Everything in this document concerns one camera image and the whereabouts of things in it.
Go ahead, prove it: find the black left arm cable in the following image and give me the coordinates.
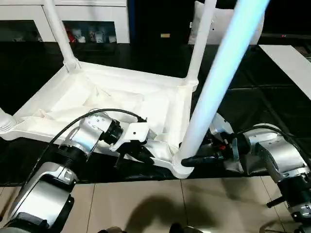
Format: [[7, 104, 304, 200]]
[[9, 108, 148, 212]]

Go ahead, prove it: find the black work mat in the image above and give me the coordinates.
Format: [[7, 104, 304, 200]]
[[0, 41, 311, 187]]

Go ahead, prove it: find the white sideboard cabinet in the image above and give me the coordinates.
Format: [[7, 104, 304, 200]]
[[0, 0, 131, 45]]

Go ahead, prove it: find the white flat board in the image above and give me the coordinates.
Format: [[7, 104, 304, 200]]
[[258, 44, 311, 102]]

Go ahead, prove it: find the black floor stand foot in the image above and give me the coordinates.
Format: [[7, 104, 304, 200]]
[[266, 197, 285, 209]]

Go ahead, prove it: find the white plastic table top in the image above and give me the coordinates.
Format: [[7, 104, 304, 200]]
[[0, 60, 199, 180]]

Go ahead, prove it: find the black sofa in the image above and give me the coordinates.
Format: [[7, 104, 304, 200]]
[[127, 0, 311, 46]]

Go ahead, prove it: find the grey cushion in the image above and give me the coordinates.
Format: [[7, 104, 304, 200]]
[[188, 0, 266, 46]]

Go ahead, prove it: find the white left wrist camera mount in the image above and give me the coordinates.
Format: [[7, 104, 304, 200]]
[[108, 122, 151, 153]]

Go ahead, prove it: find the black television with red logo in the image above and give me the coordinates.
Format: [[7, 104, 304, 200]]
[[263, 33, 311, 40]]

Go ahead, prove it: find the red packet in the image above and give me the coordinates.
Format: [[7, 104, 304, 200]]
[[66, 29, 76, 44]]

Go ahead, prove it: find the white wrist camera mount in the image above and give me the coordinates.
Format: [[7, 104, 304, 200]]
[[208, 112, 239, 161], [108, 122, 151, 153]]

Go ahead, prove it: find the black robot right foot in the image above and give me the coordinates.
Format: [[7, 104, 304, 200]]
[[169, 224, 203, 233]]

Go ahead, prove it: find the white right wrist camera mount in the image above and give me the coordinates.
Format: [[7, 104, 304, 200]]
[[208, 112, 239, 161]]

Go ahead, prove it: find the white plastic table leg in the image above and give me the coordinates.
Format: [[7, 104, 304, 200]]
[[44, 0, 83, 73], [185, 0, 217, 85], [178, 0, 272, 164], [0, 107, 18, 133]]

